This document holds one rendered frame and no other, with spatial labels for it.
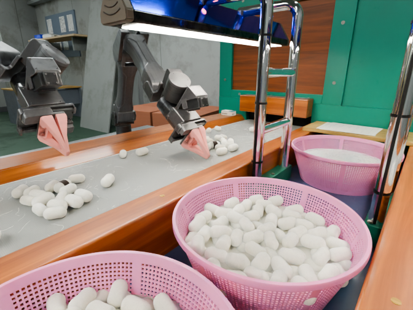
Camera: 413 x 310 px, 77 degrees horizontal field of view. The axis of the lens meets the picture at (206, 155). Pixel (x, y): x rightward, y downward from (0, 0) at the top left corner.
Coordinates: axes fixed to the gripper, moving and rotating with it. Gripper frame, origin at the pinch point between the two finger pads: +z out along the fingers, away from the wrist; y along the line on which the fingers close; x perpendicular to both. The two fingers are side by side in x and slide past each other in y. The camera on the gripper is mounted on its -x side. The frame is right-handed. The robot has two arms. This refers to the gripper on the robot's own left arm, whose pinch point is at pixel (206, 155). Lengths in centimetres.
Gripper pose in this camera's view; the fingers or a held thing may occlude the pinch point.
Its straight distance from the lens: 66.8
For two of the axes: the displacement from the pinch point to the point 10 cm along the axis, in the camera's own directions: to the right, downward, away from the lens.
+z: 5.8, 7.7, -2.6
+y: 6.4, -2.4, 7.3
